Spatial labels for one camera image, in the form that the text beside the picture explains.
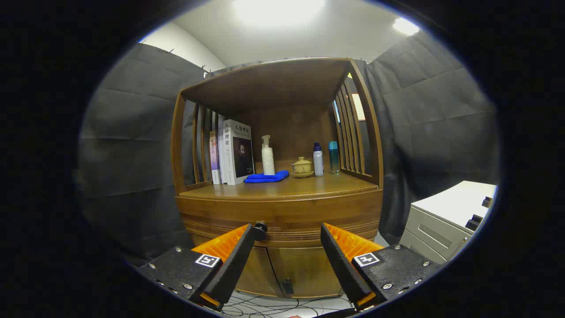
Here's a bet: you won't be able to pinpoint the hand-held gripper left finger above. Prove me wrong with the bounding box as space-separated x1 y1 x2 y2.
137 223 256 312

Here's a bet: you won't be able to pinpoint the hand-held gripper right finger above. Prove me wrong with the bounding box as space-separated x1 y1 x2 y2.
320 222 443 312

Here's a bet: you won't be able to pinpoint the wooden drawer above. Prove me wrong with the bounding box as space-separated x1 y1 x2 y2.
177 193 384 248

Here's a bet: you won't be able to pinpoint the wooden cabinet door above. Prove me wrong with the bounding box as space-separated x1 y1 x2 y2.
191 234 284 297
267 241 378 299

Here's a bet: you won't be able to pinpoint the wooden countertop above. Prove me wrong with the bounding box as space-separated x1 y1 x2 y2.
179 171 380 199

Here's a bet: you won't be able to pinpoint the grey filing cabinet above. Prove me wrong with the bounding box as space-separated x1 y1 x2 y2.
399 180 498 265

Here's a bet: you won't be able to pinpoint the wooden cabinet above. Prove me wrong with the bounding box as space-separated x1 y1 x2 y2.
170 57 384 299

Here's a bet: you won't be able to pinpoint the blue folded cloth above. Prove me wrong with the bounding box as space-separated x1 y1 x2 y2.
244 170 290 184

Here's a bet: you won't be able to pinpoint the yellow lidded teacup with saucer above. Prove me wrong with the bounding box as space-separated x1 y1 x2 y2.
291 156 315 179

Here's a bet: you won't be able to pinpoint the teal bottle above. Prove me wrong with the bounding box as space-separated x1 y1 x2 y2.
328 141 340 175

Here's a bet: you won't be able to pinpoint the white bottle blue cap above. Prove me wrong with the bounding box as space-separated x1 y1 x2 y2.
313 142 324 178

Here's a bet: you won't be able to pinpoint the purple spine book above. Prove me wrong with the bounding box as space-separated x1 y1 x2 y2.
209 130 221 185

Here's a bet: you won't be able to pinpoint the white pump bottle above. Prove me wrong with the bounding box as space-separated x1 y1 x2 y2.
261 135 276 176

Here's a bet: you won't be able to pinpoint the large white portrait book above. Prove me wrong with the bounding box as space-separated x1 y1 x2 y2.
222 119 255 186

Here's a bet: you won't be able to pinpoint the large ceiling light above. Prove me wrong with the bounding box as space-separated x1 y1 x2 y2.
234 0 325 23

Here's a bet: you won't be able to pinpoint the black floor cables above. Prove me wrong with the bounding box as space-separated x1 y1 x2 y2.
221 291 354 318

